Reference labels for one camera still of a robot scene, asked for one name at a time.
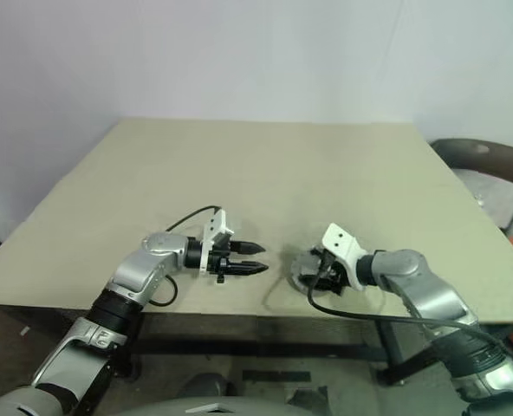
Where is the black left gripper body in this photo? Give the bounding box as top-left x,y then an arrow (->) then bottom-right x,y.
207,241 -> 235,285

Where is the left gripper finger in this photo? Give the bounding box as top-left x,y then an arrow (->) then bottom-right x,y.
230,240 -> 267,257
228,259 -> 270,277

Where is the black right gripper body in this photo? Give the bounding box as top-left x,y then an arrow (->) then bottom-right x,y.
319,253 -> 349,292

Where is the black flat bar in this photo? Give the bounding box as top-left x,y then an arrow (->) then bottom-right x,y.
242,369 -> 313,385

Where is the dark rounded shape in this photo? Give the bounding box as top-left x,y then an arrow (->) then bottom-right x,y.
181,371 -> 237,400
285,384 -> 329,409

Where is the dark folding chair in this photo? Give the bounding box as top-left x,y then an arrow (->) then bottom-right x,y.
428,137 -> 513,238

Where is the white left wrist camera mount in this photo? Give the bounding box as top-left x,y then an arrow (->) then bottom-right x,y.
196,209 -> 234,277

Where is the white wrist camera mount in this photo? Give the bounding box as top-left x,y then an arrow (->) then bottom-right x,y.
321,222 -> 371,292
196,209 -> 234,277

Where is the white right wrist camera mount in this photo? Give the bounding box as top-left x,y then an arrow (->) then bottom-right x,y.
321,222 -> 371,292

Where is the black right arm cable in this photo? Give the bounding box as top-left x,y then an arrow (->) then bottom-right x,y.
306,258 -> 513,350

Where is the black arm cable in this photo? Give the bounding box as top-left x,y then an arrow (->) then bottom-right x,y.
150,205 -> 219,308
306,258 -> 513,350

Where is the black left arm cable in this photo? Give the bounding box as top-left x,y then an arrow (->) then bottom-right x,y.
150,205 -> 219,308

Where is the black table frame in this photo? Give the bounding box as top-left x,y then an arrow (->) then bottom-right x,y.
128,315 -> 455,387

